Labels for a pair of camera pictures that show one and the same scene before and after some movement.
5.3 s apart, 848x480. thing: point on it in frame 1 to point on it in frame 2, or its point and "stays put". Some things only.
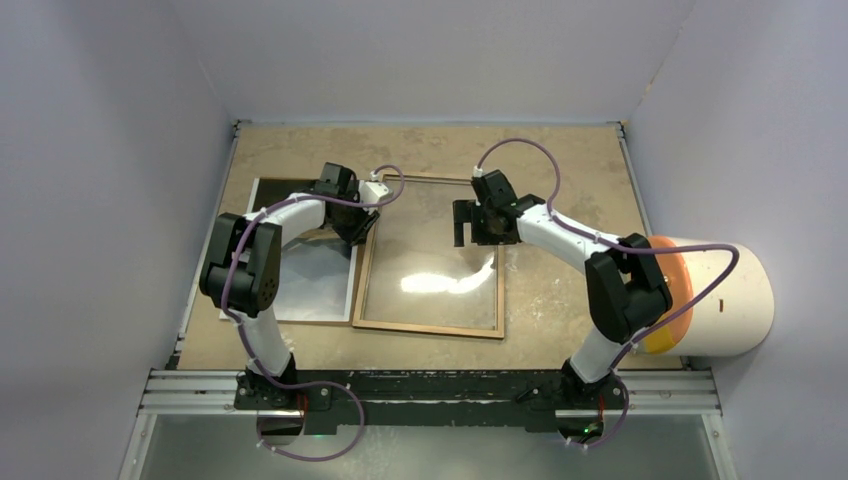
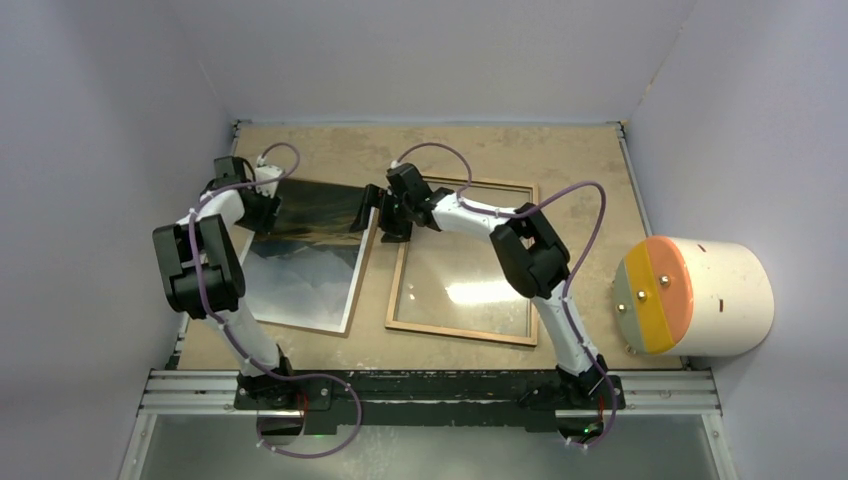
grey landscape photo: [318, 272] stays put
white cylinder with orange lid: [732, 319] stays put
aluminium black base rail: [427, 398] stays put
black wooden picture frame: [360, 274] to [393, 324]
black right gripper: [467, 212] to [379, 197]
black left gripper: [367, 221] to [263, 222]
